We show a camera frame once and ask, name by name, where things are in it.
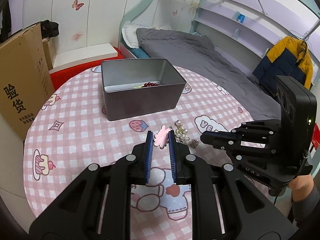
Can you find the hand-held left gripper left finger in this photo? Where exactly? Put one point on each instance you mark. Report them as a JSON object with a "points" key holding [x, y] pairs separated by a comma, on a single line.
{"points": [[149, 155]]}

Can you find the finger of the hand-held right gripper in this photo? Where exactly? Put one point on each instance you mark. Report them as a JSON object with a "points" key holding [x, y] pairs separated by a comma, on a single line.
{"points": [[250, 128], [225, 143]]}

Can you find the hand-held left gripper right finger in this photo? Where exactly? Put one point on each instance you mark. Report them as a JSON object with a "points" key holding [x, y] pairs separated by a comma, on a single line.
{"points": [[172, 155]]}

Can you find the pearl and gold jewelry piece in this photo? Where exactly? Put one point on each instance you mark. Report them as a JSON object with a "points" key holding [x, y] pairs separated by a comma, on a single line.
{"points": [[181, 132]]}

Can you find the grey metal tin box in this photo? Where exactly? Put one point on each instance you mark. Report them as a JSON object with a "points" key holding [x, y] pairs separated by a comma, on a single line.
{"points": [[140, 105]]}

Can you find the person's right forearm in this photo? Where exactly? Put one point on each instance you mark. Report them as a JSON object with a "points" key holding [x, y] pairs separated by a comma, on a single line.
{"points": [[302, 192]]}

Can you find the small bronze charm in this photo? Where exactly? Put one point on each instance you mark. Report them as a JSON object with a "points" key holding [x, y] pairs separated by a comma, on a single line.
{"points": [[193, 144]]}

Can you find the yellow and navy jacket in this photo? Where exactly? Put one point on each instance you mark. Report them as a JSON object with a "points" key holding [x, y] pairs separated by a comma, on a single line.
{"points": [[282, 62]]}

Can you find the grey bed blanket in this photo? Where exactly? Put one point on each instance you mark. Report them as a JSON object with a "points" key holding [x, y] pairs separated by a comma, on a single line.
{"points": [[195, 55]]}

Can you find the teal bed sheet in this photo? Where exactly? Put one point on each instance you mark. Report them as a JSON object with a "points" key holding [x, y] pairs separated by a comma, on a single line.
{"points": [[140, 53]]}

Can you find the red stool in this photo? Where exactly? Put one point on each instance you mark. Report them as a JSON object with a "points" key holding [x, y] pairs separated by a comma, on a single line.
{"points": [[67, 76]]}

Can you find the white pillow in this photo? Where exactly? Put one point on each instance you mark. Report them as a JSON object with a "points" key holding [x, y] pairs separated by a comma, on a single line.
{"points": [[130, 36]]}

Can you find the small pink butterfly sticker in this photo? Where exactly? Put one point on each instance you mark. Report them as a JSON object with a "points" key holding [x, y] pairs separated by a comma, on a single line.
{"points": [[175, 12]]}

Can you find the faded pink flower sticker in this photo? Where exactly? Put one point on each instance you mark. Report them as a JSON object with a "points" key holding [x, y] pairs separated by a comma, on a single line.
{"points": [[78, 37]]}

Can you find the small brown cardboard box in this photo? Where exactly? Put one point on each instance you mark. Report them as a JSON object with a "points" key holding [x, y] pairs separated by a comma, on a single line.
{"points": [[48, 55]]}

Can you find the white wardrobe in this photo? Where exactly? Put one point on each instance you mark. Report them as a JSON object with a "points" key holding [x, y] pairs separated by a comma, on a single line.
{"points": [[105, 10]]}

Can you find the large brown cardboard box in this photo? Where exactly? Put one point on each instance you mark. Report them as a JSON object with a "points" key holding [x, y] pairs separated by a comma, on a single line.
{"points": [[22, 67]]}

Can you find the black bag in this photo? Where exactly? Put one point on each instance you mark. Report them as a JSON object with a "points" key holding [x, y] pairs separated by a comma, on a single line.
{"points": [[50, 28]]}

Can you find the black hanging coat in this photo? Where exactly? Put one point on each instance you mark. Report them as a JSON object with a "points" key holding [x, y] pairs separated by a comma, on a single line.
{"points": [[6, 22]]}

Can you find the white wall shelf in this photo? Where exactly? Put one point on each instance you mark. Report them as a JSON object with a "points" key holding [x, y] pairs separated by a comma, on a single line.
{"points": [[225, 33], [250, 26]]}

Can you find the teal bunk bed frame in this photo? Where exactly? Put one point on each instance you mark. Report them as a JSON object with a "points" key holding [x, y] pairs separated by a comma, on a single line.
{"points": [[124, 20]]}

